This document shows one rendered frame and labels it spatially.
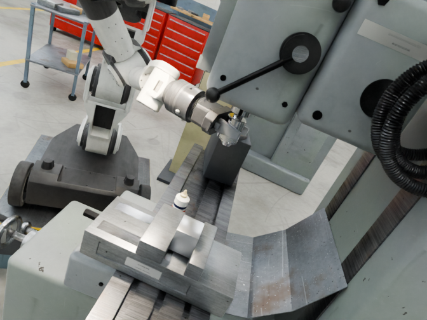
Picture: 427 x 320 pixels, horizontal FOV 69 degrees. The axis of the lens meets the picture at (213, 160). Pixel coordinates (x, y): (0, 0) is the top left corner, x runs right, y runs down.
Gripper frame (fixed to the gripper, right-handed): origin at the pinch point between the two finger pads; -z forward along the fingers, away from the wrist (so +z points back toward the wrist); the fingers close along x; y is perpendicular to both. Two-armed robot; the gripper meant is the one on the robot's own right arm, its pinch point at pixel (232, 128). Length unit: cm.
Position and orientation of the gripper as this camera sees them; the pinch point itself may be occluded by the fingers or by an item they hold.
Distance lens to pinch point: 74.7
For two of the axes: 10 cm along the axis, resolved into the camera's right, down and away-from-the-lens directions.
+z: -8.2, -5.1, 2.7
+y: -3.7, 8.2, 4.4
